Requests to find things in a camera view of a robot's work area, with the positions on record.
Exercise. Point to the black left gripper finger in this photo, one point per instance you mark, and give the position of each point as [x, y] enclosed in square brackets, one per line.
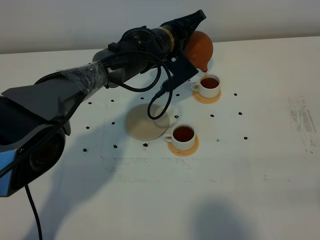
[188, 24]

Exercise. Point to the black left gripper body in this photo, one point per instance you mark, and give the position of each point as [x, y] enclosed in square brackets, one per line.
[178, 40]

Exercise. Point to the brown clay teapot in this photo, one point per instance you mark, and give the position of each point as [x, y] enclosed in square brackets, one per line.
[199, 50]

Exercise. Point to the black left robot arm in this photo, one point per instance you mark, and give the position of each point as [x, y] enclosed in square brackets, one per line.
[34, 119]

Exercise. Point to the beige round teapot coaster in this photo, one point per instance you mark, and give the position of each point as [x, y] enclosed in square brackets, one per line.
[139, 126]

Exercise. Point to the far white teacup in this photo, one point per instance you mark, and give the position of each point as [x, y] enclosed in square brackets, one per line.
[208, 86]

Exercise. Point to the white teacup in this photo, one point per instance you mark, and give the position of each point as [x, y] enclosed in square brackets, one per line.
[182, 137]
[208, 86]

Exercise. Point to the far orange cup coaster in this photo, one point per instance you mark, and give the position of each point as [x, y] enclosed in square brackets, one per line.
[204, 100]

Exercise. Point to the orange cup coaster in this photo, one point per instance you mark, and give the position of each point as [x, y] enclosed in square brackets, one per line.
[204, 100]
[184, 153]

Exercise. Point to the near white teacup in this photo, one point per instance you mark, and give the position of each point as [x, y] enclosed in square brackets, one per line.
[182, 137]

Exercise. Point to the near orange cup coaster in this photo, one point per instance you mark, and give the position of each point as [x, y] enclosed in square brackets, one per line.
[184, 153]

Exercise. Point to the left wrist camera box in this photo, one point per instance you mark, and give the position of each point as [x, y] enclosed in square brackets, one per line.
[181, 68]

